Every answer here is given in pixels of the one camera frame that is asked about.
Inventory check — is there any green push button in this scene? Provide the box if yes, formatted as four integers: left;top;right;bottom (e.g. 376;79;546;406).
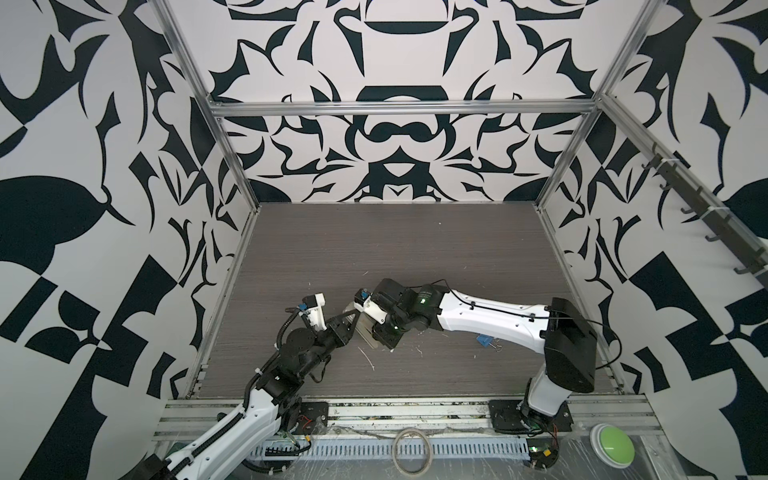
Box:
590;423;636;469

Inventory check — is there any clear tape roll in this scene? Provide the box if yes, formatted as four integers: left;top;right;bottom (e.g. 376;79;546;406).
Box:
391;428;434;478

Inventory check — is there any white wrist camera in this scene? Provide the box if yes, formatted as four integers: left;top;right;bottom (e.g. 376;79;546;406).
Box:
298;293;327;332
353;288;387;324

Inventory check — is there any blue binder clip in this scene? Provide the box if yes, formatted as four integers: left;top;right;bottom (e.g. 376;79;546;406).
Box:
476;335;502;351

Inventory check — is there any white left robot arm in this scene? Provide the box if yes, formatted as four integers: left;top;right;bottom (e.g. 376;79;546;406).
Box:
132;305;361;479

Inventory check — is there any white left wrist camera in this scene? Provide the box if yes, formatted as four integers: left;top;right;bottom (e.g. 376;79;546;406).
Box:
298;293;327;332

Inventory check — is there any white slotted cable duct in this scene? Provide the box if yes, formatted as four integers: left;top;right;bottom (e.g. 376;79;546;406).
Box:
248;436;529;462

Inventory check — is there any small green circuit board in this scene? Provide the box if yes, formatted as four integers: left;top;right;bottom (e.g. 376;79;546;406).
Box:
524;437;559;471

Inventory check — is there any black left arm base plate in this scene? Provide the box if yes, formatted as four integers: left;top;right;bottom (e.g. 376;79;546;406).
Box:
293;401;329;436

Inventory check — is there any white remote control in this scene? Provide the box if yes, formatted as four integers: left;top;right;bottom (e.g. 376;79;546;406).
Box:
345;302;381;349

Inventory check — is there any aluminium enclosure frame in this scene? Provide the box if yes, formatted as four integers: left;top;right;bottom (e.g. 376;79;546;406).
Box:
156;1;767;416

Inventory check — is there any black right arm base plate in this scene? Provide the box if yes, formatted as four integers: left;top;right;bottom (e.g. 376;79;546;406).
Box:
488;399;573;435

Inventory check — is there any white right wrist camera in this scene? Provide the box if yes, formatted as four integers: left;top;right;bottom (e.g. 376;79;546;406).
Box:
353;288;387;324

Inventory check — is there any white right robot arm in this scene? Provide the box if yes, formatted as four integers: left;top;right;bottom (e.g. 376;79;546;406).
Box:
355;278;598;419

